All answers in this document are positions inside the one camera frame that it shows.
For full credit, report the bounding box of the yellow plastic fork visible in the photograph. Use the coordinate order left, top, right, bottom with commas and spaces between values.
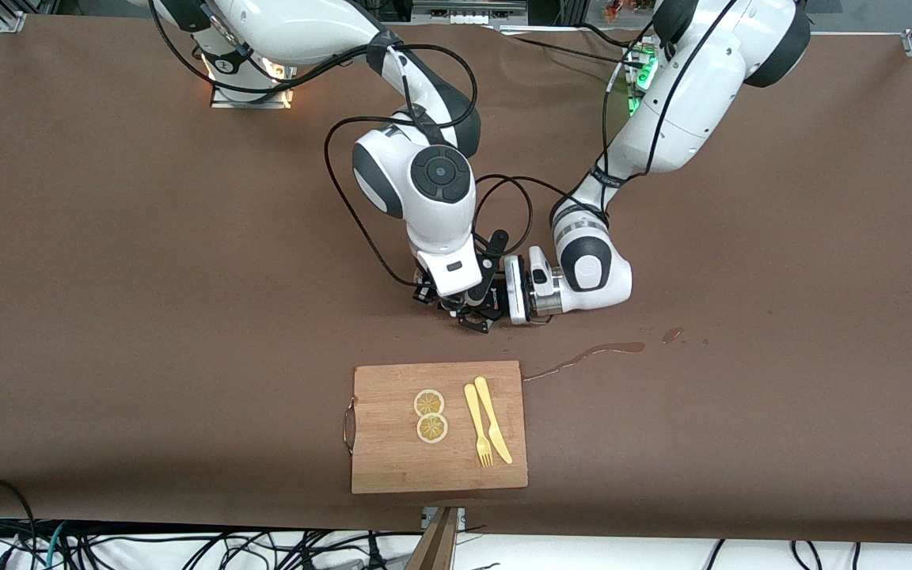
464, 383, 494, 469

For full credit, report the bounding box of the yellow plastic knife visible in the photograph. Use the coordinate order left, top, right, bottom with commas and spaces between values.
474, 376, 514, 466

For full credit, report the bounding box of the long liquid streak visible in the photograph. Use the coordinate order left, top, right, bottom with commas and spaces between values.
522, 341, 647, 386

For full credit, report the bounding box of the wooden cutting board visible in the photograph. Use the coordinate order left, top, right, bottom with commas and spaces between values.
343, 360, 530, 496

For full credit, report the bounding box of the grey power strip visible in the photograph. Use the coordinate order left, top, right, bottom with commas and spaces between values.
412, 0, 528, 25

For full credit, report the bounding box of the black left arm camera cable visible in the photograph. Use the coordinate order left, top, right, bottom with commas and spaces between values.
472, 0, 742, 262

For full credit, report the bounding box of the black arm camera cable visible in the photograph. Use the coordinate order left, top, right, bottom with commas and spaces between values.
472, 0, 742, 262
147, 0, 481, 287

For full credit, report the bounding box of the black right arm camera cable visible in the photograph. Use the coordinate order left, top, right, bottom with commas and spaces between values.
147, 0, 481, 287

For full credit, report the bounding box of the metal post bracket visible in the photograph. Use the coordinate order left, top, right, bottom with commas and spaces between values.
421, 507, 467, 531

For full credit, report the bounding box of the long black table cable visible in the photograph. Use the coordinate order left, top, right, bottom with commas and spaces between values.
500, 28, 633, 70

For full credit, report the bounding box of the upright frame post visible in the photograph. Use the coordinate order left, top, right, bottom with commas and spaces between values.
404, 507, 462, 570

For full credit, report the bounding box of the short black table cable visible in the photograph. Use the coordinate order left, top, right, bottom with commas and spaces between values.
579, 22, 647, 51

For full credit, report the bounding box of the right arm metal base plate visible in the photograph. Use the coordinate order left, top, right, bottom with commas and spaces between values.
209, 67, 297, 110

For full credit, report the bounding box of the teal floor cable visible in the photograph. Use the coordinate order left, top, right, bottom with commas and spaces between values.
43, 521, 69, 570

